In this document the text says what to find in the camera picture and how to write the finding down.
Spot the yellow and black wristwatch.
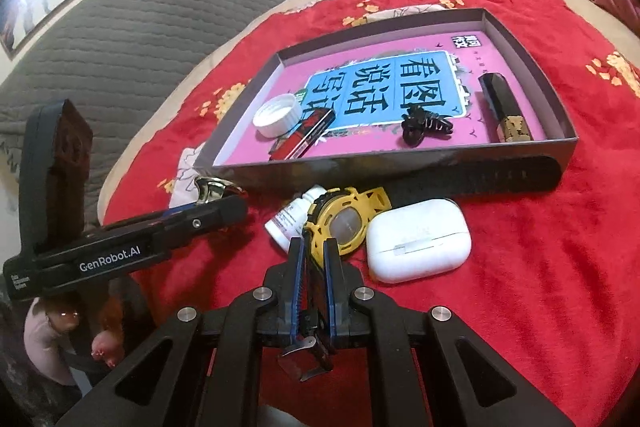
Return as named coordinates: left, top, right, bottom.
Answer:
left=277, top=156, right=563, bottom=380

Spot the red floral blanket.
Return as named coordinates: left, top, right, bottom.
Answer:
left=97, top=0, right=640, bottom=427

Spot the white pill bottle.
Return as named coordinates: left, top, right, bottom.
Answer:
left=265, top=185, right=328, bottom=253

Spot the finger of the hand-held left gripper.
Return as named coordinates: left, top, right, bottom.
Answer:
left=150, top=196, right=249, bottom=254
left=100, top=203, right=206, bottom=235

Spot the grey quilted headboard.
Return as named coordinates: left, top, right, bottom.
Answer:
left=0, top=0, right=326, bottom=228

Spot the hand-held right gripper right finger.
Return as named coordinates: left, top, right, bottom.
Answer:
left=322, top=238, right=576, bottom=427

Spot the red lighter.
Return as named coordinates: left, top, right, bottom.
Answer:
left=268, top=109, right=336, bottom=162

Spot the grey cardboard box tray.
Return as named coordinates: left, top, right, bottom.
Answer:
left=192, top=8, right=580, bottom=195

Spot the person's left hand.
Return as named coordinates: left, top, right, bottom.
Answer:
left=24, top=297, right=123, bottom=385

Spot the black hair claw clip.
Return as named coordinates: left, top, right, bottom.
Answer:
left=398, top=104, right=453, bottom=144

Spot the pink book with blue label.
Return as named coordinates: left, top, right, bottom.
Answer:
left=212, top=29, right=553, bottom=168

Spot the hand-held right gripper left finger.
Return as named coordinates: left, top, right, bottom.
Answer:
left=55, top=237, right=307, bottom=427

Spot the white earbud case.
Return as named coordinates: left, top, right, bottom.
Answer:
left=366, top=198, right=472, bottom=284

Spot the white jar lid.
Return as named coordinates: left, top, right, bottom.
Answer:
left=252, top=93, right=303, bottom=138

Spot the black and gold lipstick tube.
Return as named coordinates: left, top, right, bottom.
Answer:
left=477, top=73, right=533, bottom=142

